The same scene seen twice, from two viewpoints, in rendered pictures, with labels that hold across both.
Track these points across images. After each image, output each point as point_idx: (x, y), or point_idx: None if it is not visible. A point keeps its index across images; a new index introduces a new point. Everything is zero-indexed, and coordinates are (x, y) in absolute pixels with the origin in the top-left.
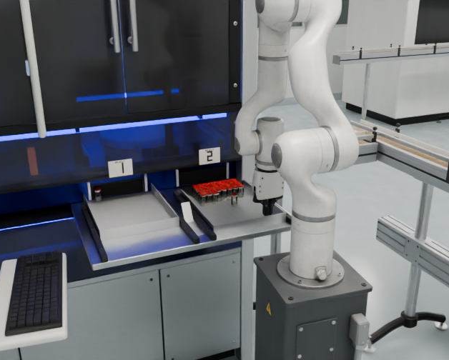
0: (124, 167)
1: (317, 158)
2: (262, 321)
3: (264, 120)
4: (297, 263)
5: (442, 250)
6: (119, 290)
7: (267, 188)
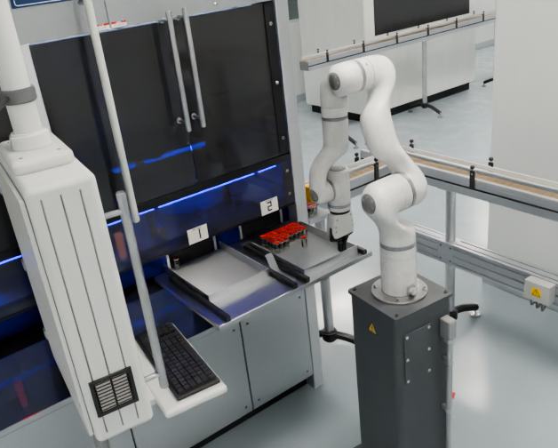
0: (201, 232)
1: (402, 201)
2: (363, 340)
3: (333, 171)
4: (392, 286)
5: (473, 247)
6: (208, 347)
7: (341, 228)
